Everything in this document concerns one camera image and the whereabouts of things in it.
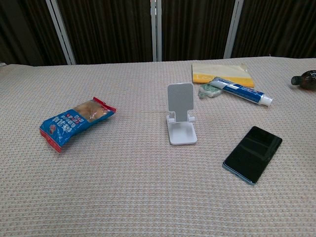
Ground grey metal screen post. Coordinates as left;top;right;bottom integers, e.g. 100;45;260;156
223;0;244;59
45;0;77;65
150;0;163;62

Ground white folding phone stand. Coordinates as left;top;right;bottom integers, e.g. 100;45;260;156
166;82;198;146

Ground blue red snack bag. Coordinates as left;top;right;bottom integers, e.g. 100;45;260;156
39;96;117;154

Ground beige woven tablecloth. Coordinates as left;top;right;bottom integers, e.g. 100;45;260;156
0;56;316;237

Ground blue white toothpaste tube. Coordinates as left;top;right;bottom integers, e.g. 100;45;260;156
209;77;274;107

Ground yellow cream booklet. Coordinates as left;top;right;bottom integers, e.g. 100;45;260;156
192;62;255;88

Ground black smartphone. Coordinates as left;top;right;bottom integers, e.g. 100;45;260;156
222;125;283;186

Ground dark brown labelled bottle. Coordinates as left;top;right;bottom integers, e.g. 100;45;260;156
290;69;316;91

